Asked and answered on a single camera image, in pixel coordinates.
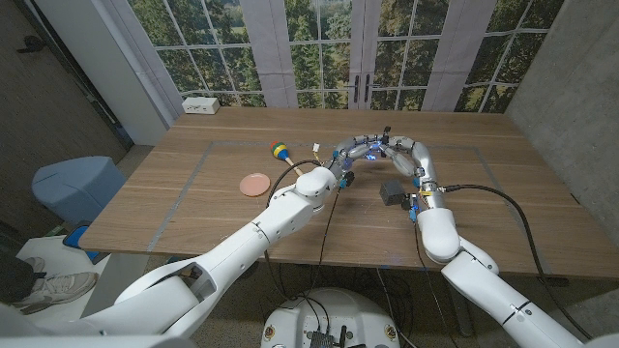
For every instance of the white power strip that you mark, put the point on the white power strip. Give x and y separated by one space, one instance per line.
200 105

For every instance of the blue box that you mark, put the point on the blue box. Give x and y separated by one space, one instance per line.
75 237

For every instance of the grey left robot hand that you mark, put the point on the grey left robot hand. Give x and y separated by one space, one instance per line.
345 152

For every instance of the black trouser leg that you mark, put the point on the black trouser leg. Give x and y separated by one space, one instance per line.
14 280

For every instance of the grey sneaker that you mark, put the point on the grey sneaker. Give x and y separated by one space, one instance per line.
58 287
34 263

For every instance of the black block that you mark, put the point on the black block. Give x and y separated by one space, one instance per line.
391 192

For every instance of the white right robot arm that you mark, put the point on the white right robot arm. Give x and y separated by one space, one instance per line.
474 280

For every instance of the blue-grey stool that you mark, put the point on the blue-grey stool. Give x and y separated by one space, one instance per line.
77 188

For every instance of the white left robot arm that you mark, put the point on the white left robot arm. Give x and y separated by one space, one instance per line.
271 227

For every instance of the white robot torso base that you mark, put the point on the white robot torso base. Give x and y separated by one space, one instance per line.
333 309

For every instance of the multicoloured puzzle cube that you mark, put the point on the multicoloured puzzle cube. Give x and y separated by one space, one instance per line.
279 151

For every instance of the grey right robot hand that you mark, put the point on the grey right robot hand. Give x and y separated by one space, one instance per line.
421 154

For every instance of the pink round plate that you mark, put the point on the pink round plate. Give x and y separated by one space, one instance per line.
255 184

